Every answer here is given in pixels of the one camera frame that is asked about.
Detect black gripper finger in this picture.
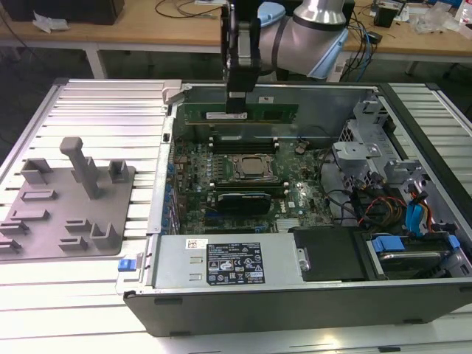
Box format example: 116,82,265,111
224,91,248,121

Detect green RAM stick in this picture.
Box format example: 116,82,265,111
183,102,299,126

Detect black RAM slot bank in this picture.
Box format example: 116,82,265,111
209,179,291,198
208,134,280,155

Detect silver CPU in socket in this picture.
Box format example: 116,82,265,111
235,156,277,178

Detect white case latch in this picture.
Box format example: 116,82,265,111
161,81,184,106

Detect black graphics card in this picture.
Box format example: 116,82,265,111
216,190,273,214

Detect green motherboard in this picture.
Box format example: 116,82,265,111
171,138,335,235

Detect silver metal drive cage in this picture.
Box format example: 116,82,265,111
331,98,400,193

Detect silver chipset heatsink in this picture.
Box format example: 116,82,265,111
275,218,302,234

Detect wooden desk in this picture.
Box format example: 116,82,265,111
0,0,472,56

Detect grey power supply unit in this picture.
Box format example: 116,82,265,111
151,233,308,289

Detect black plastic shroud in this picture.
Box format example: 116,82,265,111
294,227,370,284

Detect grey parts rack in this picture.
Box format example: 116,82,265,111
0,136,136,263

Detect black box on desk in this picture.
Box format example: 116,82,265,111
6,0,125,26

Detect crumpled white paper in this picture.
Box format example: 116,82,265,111
32,10,72,35

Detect clear plastic bags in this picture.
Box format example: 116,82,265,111
412,5,464,35

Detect black open PC case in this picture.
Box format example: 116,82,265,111
115,79,472,339

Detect hard disk in blue carrier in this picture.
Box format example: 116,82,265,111
367,235,459,278

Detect blue cable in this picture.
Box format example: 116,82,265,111
355,18,374,86

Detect red and yellow wires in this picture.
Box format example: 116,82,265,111
363,197,407,226

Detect blue flat wire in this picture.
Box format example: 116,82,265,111
404,183,431,234

